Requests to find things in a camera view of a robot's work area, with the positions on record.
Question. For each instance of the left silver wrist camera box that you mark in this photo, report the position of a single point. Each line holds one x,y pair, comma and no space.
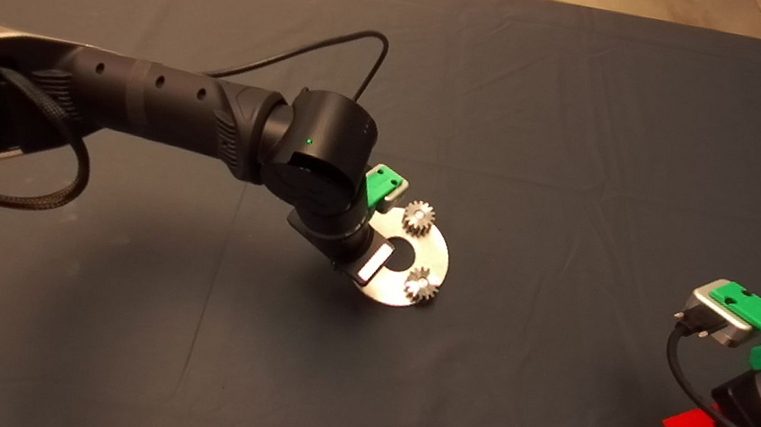
396,189

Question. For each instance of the dark grey table cloth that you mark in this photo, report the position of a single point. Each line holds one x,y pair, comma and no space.
523,113

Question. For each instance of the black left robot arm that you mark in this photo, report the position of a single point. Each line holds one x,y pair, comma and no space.
172,106

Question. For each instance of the dark steel planetary gear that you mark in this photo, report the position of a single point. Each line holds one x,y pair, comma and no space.
418,218

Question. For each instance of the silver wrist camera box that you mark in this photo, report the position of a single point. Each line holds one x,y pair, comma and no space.
396,189
711,315

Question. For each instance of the round metal carrier plate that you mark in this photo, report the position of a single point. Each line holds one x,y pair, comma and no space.
421,252

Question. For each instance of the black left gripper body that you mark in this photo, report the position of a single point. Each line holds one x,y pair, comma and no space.
350,255

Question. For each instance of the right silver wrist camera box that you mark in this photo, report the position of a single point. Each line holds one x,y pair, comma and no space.
711,315

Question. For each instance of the left green camera mount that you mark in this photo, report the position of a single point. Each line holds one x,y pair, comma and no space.
377,186

